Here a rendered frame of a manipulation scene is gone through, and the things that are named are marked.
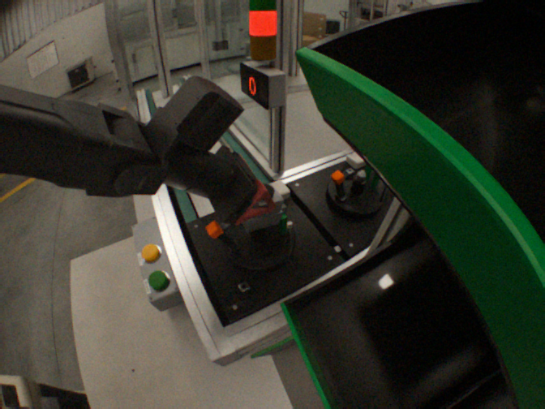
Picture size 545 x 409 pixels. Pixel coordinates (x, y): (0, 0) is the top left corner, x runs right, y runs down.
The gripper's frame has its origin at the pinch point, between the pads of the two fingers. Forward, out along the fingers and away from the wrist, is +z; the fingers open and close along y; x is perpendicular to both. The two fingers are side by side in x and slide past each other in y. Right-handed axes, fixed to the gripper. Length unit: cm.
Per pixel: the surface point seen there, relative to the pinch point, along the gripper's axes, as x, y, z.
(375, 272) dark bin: -8.0, -21.7, -11.0
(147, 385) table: 42.6, -16.4, -8.8
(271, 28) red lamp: -23.5, 17.4, -9.4
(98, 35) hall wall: 91, 801, -99
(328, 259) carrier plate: 2.0, -10.2, 14.3
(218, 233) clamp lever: 8.2, -1.1, -3.9
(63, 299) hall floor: 173, 73, -11
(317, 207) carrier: -2.1, 1.7, 18.5
